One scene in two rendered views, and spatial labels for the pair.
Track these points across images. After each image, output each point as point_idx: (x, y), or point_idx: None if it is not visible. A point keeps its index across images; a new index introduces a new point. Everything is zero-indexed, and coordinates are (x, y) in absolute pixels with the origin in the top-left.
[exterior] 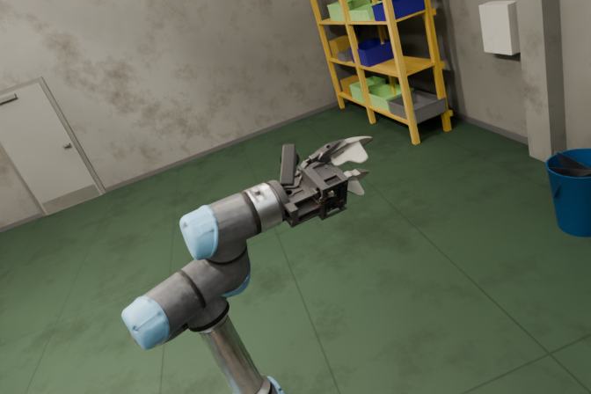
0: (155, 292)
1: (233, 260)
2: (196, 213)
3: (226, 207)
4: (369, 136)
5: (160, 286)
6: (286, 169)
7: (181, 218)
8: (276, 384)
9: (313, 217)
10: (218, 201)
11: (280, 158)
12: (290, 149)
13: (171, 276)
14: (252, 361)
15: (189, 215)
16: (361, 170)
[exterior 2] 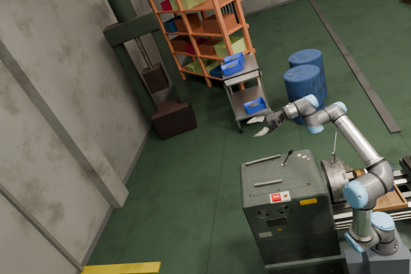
0: (332, 105)
1: None
2: (308, 96)
3: (299, 99)
4: (247, 122)
5: (331, 106)
6: (278, 114)
7: (314, 96)
8: (347, 235)
9: None
10: (301, 99)
11: (279, 120)
12: (273, 118)
13: (328, 109)
14: (352, 222)
15: (311, 95)
16: (254, 135)
